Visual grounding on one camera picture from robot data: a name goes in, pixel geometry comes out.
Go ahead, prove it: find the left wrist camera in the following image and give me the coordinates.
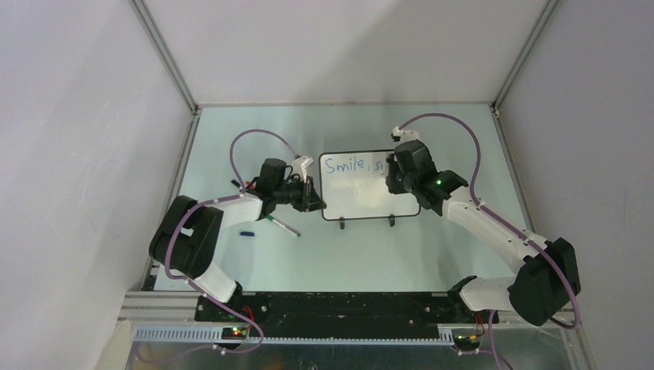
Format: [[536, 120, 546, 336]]
[[291, 156, 314, 183]]

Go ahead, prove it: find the purple cable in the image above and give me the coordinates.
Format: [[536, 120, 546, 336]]
[[397, 113, 584, 370], [163, 129, 300, 356]]

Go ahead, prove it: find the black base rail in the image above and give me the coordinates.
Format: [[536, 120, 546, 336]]
[[196, 291, 499, 341]]

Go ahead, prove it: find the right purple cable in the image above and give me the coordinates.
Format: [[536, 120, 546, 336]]
[[397, 113, 584, 370]]

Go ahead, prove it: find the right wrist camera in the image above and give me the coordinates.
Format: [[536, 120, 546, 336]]
[[391, 126, 420, 145]]

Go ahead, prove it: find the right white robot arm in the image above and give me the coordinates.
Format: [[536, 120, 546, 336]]
[[386, 140, 581, 326]]

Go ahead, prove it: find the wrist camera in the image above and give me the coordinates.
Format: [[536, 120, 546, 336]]
[[391, 126, 420, 145], [291, 156, 314, 183]]

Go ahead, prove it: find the green capped whiteboard marker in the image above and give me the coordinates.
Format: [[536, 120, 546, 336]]
[[266, 215, 301, 237]]

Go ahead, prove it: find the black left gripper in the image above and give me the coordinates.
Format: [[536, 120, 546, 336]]
[[273, 173, 326, 212]]

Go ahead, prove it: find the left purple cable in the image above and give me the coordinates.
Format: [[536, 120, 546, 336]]
[[163, 129, 300, 356]]

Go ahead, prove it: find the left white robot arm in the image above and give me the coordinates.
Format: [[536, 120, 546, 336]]
[[149, 156, 326, 321]]

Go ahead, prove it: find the small black framed whiteboard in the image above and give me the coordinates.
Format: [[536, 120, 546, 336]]
[[319, 150, 421, 221]]

